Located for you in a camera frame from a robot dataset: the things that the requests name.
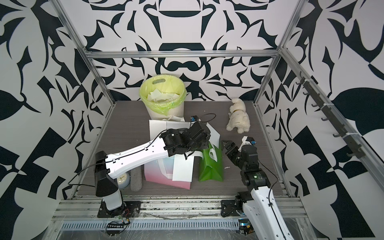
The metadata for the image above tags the white gift bag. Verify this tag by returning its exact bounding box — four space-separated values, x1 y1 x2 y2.
149 120 221 149

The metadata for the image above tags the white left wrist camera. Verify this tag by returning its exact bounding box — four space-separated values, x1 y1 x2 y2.
190 116 200 123

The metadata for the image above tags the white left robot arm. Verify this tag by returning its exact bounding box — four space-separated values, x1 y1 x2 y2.
94 122 211 218

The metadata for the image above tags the green gift bag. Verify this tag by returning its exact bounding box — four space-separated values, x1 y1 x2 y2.
199 143 224 182

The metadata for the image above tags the black wall hook rail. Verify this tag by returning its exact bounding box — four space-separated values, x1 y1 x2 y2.
296 72 366 159

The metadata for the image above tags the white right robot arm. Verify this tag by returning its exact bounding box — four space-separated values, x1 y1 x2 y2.
223 138 293 240

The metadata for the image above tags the pink and teal gift bag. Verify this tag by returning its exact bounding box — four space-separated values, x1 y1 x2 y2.
144 156 191 190

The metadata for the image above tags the white plush dog toy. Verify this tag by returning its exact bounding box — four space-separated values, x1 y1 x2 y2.
226 99 250 134

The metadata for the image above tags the white trash bin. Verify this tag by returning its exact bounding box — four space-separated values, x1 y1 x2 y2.
146 102 185 122

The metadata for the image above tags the small round alarm clock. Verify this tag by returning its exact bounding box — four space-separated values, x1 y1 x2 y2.
117 172 131 190

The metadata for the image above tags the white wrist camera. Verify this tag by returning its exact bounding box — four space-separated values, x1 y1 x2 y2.
190 116 200 123
240 136 256 150

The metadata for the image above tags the grey oval case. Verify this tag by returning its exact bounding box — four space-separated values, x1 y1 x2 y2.
131 166 143 192

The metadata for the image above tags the shredded paper in bin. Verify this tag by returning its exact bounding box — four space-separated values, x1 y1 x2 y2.
147 89 180 103

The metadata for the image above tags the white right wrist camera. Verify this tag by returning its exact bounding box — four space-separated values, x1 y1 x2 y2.
240 136 256 150

